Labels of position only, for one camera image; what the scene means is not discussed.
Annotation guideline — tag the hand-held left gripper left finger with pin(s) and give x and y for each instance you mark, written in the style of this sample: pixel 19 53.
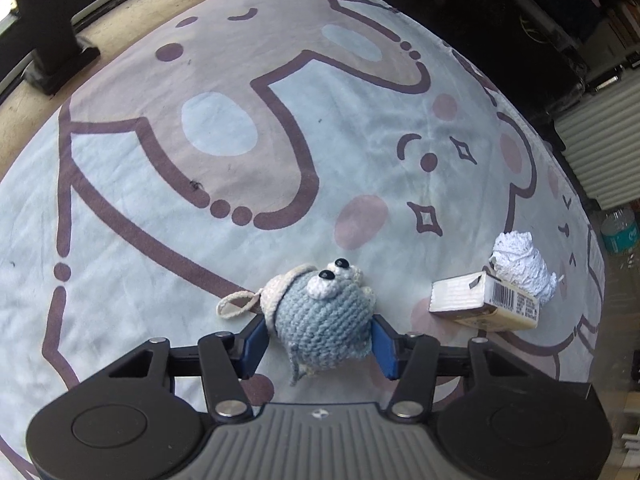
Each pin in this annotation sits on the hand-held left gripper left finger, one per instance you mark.
pixel 252 347

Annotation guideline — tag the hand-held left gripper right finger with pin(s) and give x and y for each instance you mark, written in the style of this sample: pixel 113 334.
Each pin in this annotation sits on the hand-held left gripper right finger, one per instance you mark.
pixel 382 350

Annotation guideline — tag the blue crochet doll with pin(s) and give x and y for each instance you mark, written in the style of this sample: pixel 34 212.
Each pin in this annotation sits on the blue crochet doll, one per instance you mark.
pixel 320 325

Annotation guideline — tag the yellow juice carton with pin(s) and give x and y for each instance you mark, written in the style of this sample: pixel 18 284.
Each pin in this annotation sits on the yellow juice carton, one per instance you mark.
pixel 460 300

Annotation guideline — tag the cartoon bear printed blanket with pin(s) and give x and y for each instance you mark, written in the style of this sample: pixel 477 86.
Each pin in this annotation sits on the cartoon bear printed blanket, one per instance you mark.
pixel 150 210

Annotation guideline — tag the wrapped water bottle pack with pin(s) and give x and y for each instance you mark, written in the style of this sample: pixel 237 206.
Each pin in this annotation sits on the wrapped water bottle pack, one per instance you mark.
pixel 622 232

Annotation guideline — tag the white ribbed suitcase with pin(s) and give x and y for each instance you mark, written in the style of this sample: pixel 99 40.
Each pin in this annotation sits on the white ribbed suitcase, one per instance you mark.
pixel 605 150

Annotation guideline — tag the black square speaker box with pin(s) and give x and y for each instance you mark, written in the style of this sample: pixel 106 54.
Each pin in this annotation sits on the black square speaker box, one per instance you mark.
pixel 525 35

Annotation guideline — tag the black window railing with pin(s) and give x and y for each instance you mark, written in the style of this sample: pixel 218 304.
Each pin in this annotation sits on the black window railing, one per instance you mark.
pixel 55 35

